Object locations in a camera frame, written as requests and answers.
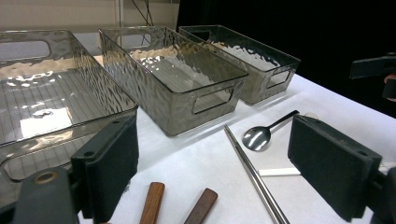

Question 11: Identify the white chopstick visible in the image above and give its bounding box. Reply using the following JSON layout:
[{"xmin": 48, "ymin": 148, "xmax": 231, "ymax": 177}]
[{"xmin": 258, "ymin": 167, "xmax": 302, "ymax": 177}]

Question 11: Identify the wooden handle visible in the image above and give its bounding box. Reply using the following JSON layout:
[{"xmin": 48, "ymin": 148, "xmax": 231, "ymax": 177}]
[{"xmin": 183, "ymin": 188, "xmax": 219, "ymax": 224}]

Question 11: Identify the metal chopstick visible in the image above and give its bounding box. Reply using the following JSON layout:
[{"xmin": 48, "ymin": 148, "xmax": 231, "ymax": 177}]
[
  {"xmin": 230, "ymin": 136, "xmax": 291, "ymax": 224},
  {"xmin": 223, "ymin": 124, "xmax": 283, "ymax": 224}
]

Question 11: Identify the metal spoon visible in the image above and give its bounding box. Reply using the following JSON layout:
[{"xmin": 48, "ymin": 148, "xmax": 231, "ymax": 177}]
[{"xmin": 242, "ymin": 109, "xmax": 301, "ymax": 153}]

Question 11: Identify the black curtain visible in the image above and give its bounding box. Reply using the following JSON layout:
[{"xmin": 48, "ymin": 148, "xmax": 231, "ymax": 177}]
[{"xmin": 177, "ymin": 0, "xmax": 396, "ymax": 119}]

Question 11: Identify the beige wooden shelf unit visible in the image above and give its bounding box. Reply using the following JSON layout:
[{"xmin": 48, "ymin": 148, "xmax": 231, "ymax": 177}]
[{"xmin": 0, "ymin": 0, "xmax": 181, "ymax": 35}]

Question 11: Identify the mesh bin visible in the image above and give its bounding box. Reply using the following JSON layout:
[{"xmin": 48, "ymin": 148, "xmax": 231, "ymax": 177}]
[
  {"xmin": 0, "ymin": 29, "xmax": 139, "ymax": 206},
  {"xmin": 177, "ymin": 24, "xmax": 302, "ymax": 105},
  {"xmin": 98, "ymin": 25, "xmax": 249, "ymax": 137}
]

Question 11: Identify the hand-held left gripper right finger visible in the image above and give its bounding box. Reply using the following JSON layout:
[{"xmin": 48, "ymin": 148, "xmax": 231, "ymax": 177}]
[{"xmin": 287, "ymin": 114, "xmax": 383, "ymax": 223}]

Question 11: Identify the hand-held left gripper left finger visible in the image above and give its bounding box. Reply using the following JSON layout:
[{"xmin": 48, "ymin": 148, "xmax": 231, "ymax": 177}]
[{"xmin": 70, "ymin": 114, "xmax": 140, "ymax": 224}]

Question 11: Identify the hanging black cable bundle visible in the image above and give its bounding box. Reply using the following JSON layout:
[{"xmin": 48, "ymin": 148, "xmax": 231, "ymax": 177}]
[{"xmin": 130, "ymin": 0, "xmax": 155, "ymax": 27}]

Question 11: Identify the white table cover sheet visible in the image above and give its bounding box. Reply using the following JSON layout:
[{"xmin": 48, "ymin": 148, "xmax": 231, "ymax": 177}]
[{"xmin": 74, "ymin": 73, "xmax": 396, "ymax": 224}]

